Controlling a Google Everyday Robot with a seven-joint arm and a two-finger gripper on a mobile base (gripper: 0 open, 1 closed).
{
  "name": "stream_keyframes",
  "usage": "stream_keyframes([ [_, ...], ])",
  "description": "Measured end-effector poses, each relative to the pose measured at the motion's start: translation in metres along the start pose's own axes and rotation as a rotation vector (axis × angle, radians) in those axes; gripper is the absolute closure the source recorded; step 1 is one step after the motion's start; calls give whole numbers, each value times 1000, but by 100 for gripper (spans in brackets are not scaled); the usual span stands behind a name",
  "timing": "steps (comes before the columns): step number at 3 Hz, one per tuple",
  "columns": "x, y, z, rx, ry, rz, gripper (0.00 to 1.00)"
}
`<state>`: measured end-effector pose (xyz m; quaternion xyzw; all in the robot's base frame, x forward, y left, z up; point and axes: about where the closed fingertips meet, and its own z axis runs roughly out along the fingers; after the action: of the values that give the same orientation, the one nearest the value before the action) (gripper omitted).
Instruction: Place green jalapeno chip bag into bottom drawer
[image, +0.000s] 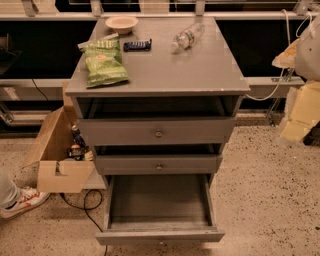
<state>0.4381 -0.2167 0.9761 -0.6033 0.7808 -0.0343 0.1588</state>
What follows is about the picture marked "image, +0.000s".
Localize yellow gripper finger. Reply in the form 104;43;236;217
272;39;300;68
277;81;320;144

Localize green jalapeno chip bag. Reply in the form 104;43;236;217
78;33;128;88

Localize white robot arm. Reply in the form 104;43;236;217
272;15;320;143

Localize grey drawer cabinet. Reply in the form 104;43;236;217
65;16;251;191

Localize grey open bottom drawer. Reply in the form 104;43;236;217
96;174;224;245

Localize grey middle drawer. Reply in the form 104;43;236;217
95;154;222;175

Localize grey top drawer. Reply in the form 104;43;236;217
78;118;235;146

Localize clear plastic water bottle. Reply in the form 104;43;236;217
172;23;205;53

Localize beige shallow bowl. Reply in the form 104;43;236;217
105;16;138;35

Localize dark bottle in box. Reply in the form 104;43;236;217
71;125;87;148

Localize small items in box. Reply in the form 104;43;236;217
67;144;93;161

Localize open cardboard box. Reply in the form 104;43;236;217
22;79;108;194

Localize white and red sneaker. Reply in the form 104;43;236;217
0;187;50;219

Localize grey trouser leg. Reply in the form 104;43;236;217
0;171;20;209

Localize white hanging cable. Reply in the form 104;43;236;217
245;8;315;102

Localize black floor cable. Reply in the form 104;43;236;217
59;189;109;256

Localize black wall cable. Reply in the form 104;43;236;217
31;78;50;102

